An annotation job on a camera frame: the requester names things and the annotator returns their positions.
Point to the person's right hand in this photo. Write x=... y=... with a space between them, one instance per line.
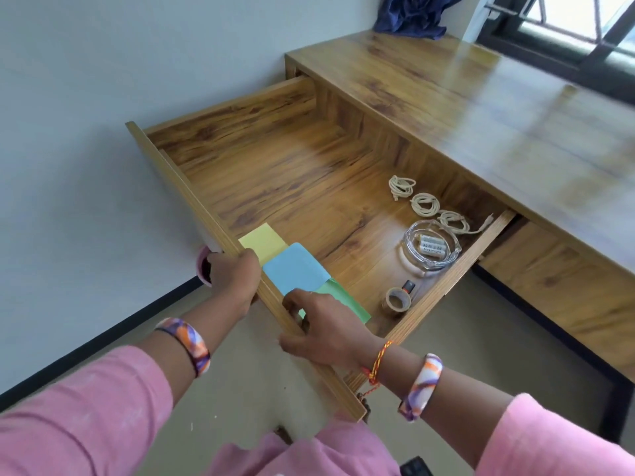
x=332 y=332

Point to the person's left hand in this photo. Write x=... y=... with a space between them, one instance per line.
x=233 y=282

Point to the green sticky notes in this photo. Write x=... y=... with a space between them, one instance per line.
x=347 y=302

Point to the yellow sticky notes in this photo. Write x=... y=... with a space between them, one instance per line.
x=263 y=240

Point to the blue sticky notes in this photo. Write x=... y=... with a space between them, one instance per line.
x=295 y=270

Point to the brown tape roll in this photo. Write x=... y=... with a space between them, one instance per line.
x=389 y=304

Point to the white glue stick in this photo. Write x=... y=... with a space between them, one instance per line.
x=432 y=238

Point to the clear glass ashtray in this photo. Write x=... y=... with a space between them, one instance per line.
x=454 y=255

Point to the person's left forearm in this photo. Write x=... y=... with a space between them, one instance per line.
x=198 y=337

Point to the person's right forearm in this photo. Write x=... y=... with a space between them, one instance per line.
x=456 y=411

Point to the person's bare foot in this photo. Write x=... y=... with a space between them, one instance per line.
x=284 y=435

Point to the patterned left wrist bangle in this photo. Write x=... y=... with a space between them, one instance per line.
x=191 y=344

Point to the patterned wrist bangle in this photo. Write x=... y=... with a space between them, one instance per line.
x=191 y=344
x=424 y=386

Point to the patterned right wrist bangle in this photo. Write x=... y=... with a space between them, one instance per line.
x=424 y=386

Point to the pink tunic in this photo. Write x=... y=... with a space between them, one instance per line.
x=307 y=453

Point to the pink left sleeve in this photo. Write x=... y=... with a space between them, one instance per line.
x=84 y=416

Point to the pink sleeve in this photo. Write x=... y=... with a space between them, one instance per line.
x=84 y=416
x=560 y=441

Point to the pink right sleeve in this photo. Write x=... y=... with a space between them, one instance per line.
x=560 y=441

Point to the blue curtain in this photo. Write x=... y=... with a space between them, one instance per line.
x=412 y=14

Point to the black framed grille window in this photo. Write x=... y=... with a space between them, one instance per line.
x=555 y=49

